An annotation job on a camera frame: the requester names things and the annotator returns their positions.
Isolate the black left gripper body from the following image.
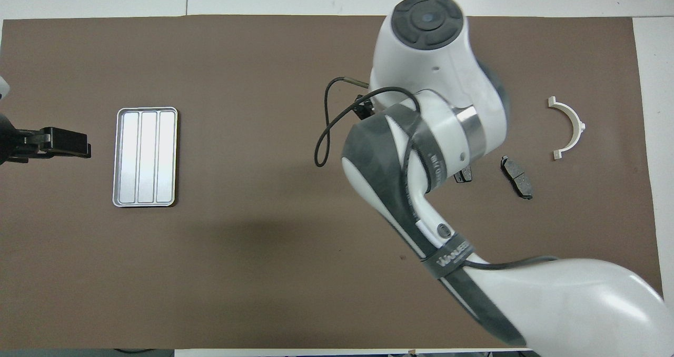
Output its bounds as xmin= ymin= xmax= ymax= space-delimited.
xmin=0 ymin=114 xmax=51 ymax=165

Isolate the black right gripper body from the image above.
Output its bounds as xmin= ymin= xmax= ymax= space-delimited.
xmin=354 ymin=95 xmax=376 ymax=121

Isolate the silver metal tray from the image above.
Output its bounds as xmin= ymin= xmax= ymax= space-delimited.
xmin=112 ymin=106 xmax=179 ymax=208

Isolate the dark curved brake pad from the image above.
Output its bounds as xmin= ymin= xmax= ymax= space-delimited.
xmin=500 ymin=155 xmax=533 ymax=200

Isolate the brown table mat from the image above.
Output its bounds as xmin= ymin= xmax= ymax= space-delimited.
xmin=0 ymin=15 xmax=665 ymax=350

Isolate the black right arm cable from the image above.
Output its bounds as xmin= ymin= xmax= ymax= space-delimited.
xmin=314 ymin=77 xmax=559 ymax=271

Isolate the white curved plastic bracket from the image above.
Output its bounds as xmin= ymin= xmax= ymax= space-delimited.
xmin=547 ymin=96 xmax=586 ymax=161

